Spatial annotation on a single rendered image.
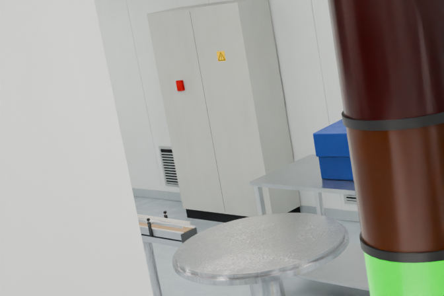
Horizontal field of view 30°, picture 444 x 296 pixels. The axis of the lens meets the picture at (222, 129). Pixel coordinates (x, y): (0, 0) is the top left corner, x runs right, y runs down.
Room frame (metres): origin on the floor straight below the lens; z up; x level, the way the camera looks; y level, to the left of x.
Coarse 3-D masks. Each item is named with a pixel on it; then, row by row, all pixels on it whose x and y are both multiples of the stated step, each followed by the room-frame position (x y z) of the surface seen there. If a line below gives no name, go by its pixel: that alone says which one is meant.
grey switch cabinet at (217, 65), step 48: (240, 0) 7.37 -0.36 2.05; (192, 48) 7.57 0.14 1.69; (240, 48) 7.13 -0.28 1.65; (192, 96) 7.65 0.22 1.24; (240, 96) 7.20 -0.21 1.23; (192, 144) 7.74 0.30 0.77; (240, 144) 7.27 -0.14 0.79; (288, 144) 7.35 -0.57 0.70; (192, 192) 7.83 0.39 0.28; (240, 192) 7.35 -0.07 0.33; (288, 192) 7.28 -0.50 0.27
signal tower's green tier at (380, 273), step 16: (368, 256) 0.30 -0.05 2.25; (368, 272) 0.31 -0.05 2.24; (384, 272) 0.29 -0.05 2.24; (400, 272) 0.29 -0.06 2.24; (416, 272) 0.29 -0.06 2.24; (432, 272) 0.28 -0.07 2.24; (384, 288) 0.29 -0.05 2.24; (400, 288) 0.29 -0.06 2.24; (416, 288) 0.29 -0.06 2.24; (432, 288) 0.28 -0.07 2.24
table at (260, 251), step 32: (224, 224) 4.57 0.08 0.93; (256, 224) 4.47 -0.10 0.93; (288, 224) 4.37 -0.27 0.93; (320, 224) 4.28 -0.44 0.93; (192, 256) 4.11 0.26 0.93; (224, 256) 4.03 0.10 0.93; (256, 256) 3.95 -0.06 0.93; (288, 256) 3.87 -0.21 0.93; (320, 256) 3.83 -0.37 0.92; (256, 288) 4.11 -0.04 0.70
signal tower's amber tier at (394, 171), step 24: (360, 144) 0.30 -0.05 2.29; (384, 144) 0.29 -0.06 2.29; (408, 144) 0.28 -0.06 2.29; (432, 144) 0.28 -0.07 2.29; (360, 168) 0.30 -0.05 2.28; (384, 168) 0.29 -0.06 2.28; (408, 168) 0.28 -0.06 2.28; (432, 168) 0.28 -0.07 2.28; (360, 192) 0.30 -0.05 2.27; (384, 192) 0.29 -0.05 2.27; (408, 192) 0.28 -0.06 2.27; (432, 192) 0.28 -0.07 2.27; (360, 216) 0.31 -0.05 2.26; (384, 216) 0.29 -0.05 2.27; (408, 216) 0.29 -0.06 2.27; (432, 216) 0.28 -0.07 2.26; (384, 240) 0.29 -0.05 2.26; (408, 240) 0.29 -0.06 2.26; (432, 240) 0.28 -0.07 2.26
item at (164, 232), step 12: (144, 216) 4.90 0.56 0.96; (144, 228) 4.77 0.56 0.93; (156, 228) 4.72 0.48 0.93; (168, 228) 4.68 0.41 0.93; (180, 228) 4.57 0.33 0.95; (192, 228) 4.60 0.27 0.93; (144, 240) 4.79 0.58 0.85; (156, 240) 4.70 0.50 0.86; (168, 240) 4.62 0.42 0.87; (180, 240) 4.54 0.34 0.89
